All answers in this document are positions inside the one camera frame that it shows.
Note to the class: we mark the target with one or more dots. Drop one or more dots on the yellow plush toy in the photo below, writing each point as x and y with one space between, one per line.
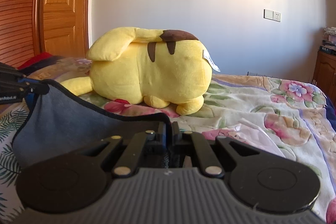
157 69

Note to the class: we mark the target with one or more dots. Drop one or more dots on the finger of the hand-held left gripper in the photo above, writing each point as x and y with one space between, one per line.
36 87

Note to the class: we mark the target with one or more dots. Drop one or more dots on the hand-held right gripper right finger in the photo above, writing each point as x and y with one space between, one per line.
174 132

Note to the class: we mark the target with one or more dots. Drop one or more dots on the white wall switch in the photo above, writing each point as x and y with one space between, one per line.
268 14

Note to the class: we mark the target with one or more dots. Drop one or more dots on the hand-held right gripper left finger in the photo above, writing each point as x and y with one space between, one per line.
163 135

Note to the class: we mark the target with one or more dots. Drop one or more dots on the red cloth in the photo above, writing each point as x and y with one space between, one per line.
39 59

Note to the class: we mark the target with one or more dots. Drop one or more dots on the wooden louvered wardrobe door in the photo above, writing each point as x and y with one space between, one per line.
18 3

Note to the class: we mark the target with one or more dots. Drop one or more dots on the wooden cabinet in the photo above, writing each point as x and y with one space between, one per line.
325 77

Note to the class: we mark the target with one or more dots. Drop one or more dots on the blue-grey towel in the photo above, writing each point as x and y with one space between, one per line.
68 119

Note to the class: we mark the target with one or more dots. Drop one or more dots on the white wall socket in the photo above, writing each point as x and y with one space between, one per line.
277 16

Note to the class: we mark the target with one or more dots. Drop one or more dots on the floral blanket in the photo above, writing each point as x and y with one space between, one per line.
262 108

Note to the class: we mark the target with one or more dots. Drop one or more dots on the leaf print sheet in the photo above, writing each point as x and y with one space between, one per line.
8 150

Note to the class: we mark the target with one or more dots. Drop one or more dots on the stack of books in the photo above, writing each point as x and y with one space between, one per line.
328 48

